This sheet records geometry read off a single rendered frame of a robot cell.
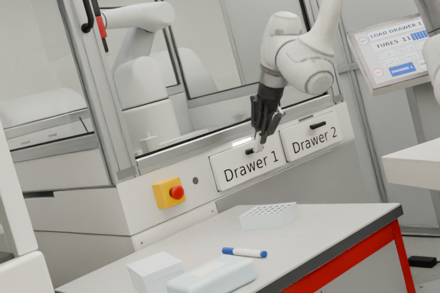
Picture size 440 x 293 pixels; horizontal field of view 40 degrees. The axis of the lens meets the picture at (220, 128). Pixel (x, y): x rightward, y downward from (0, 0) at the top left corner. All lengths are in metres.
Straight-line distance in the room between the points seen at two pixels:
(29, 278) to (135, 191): 0.49
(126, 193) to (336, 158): 0.88
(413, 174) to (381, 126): 2.06
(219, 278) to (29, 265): 0.39
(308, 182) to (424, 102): 0.65
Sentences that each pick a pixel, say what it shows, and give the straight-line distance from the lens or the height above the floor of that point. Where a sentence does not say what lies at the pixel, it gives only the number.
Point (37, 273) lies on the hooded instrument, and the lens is 1.27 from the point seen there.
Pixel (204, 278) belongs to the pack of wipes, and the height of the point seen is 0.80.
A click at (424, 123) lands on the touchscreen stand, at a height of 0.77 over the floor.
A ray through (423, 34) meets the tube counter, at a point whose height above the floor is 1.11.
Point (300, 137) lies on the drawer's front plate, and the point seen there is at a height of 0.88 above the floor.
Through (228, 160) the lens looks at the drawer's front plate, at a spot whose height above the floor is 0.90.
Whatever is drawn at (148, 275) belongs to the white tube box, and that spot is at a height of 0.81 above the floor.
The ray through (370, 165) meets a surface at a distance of 3.74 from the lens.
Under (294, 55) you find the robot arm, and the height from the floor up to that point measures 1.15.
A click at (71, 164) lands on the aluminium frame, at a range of 1.83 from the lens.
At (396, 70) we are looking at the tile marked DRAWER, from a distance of 2.38.
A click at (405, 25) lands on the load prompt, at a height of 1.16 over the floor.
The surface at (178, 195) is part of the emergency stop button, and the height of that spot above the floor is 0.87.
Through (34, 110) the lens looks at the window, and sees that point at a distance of 2.00.
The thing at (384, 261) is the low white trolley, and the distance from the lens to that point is 1.42.
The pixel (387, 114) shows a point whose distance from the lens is 3.56.
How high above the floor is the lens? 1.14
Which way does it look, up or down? 4 degrees down
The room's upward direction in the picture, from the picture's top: 15 degrees counter-clockwise
